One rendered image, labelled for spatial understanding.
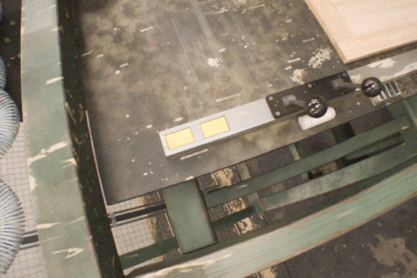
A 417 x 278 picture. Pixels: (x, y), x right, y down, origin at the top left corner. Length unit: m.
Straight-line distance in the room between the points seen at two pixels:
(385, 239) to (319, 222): 1.71
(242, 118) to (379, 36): 0.45
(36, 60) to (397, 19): 0.92
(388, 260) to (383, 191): 1.71
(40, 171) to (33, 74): 0.21
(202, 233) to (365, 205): 0.32
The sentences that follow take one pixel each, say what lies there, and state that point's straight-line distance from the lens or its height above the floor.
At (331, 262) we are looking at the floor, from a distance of 2.48.
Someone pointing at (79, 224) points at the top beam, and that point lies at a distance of 0.47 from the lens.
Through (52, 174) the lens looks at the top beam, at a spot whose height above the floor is 1.88.
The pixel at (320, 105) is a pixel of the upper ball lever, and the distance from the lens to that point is 0.42.
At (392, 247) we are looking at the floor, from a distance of 2.21.
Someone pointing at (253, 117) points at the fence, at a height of 1.53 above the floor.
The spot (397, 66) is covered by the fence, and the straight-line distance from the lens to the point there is 0.72.
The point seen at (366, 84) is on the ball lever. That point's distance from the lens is 0.49.
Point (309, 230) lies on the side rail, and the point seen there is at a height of 1.52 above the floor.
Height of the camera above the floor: 1.91
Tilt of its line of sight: 38 degrees down
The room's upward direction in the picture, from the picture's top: 95 degrees counter-clockwise
